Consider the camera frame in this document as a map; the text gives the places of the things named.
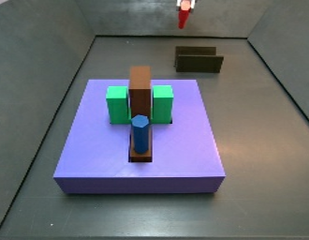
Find black angled holder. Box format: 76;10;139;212
175;46;224;73

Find red peg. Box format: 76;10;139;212
177;0;192;29

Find purple base board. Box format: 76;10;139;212
54;80;225;194

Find brown T-shaped block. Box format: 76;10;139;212
130;66;154;162

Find right green block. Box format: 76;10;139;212
154;85;175;124

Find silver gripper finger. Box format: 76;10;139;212
191;0;197;11
176;0;183;9

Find blue hexagonal peg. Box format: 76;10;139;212
132;114;151;154

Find left green block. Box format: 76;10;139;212
107;86;131;124

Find green block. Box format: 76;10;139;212
107;86;131;124
154;85;175;124

